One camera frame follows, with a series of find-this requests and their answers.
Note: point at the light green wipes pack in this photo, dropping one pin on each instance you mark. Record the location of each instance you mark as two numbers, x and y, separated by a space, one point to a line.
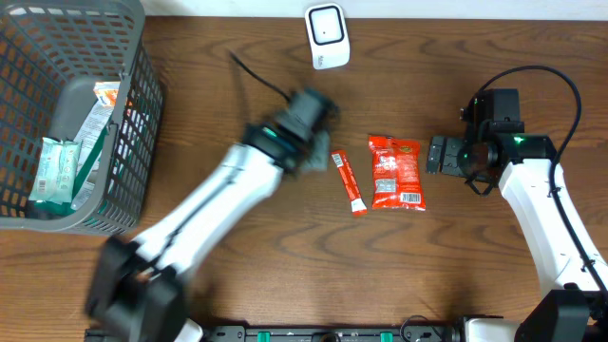
56 172

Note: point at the green and white flat package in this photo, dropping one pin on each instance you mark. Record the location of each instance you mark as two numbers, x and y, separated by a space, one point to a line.
91 136

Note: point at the red and white snack packet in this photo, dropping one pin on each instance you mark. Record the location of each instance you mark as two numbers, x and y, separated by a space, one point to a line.
358 207

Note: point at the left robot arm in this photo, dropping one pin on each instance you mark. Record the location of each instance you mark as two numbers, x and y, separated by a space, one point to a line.
138 291

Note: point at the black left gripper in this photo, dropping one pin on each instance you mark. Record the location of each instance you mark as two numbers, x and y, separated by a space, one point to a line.
320 161

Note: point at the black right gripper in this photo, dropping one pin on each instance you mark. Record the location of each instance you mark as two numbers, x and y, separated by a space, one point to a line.
450 161

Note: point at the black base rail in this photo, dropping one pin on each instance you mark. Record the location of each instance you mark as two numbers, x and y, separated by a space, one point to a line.
415 331

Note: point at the white barcode scanner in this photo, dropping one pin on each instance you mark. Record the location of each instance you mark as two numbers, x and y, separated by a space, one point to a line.
328 36

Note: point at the grey plastic mesh basket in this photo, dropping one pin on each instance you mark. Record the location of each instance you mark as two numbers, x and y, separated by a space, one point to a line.
53 53

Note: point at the red snack bag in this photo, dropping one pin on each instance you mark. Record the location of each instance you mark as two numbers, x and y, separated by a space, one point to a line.
395 174

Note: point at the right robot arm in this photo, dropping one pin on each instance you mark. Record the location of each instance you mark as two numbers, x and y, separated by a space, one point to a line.
571 271

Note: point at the orange and white snack packet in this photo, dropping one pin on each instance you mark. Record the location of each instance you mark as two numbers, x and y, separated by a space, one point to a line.
107 93

